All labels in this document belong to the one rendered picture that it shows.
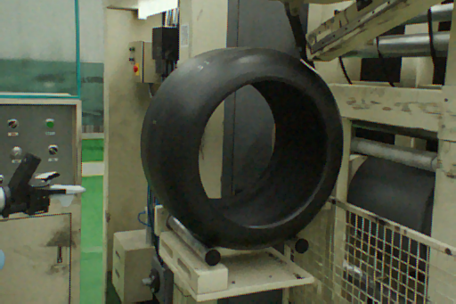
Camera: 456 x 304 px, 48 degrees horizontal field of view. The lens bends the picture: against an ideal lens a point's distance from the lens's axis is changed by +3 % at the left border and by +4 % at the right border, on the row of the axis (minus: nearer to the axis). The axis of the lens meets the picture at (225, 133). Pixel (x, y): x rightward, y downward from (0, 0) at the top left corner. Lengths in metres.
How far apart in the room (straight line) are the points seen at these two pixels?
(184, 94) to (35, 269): 1.04
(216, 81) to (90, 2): 9.32
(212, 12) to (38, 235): 1.03
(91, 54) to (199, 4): 8.85
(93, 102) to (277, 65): 9.19
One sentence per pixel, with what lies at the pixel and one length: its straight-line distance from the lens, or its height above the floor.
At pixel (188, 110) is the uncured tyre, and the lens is 1.26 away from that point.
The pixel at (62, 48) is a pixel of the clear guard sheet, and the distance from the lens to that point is 1.96.
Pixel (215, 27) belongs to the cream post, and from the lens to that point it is 1.69.
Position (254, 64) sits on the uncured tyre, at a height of 1.42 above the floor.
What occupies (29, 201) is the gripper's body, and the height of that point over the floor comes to 1.03.
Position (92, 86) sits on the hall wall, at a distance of 10.42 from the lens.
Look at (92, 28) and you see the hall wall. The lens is 10.50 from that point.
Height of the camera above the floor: 1.41
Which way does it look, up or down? 8 degrees down
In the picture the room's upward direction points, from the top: 2 degrees clockwise
